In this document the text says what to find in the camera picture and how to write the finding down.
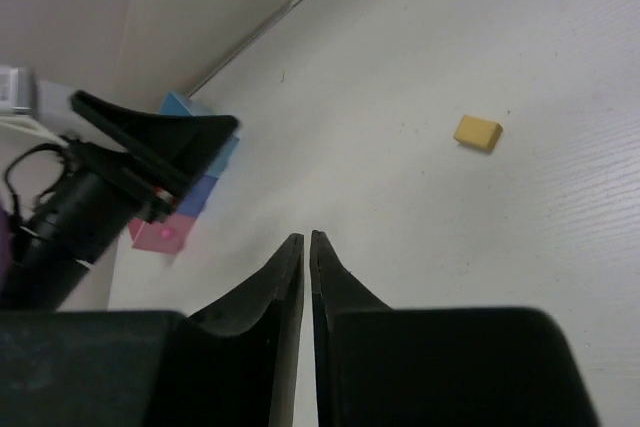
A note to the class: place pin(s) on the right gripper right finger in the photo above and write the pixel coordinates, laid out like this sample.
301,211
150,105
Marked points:
479,366

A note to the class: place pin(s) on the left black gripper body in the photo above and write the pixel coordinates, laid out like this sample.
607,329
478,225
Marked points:
55,248

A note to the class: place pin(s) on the light blue container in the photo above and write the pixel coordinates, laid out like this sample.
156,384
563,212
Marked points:
203,141

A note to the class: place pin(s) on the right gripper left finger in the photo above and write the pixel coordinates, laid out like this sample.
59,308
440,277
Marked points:
232,363

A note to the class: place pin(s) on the pink container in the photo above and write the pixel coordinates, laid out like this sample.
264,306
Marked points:
168,237

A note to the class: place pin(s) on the purple-blue container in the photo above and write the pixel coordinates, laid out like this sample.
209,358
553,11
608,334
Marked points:
195,201

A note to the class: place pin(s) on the tan yellow eraser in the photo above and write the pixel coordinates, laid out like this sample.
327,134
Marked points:
477,133

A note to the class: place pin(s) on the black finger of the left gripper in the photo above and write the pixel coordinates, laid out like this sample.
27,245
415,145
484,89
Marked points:
144,136

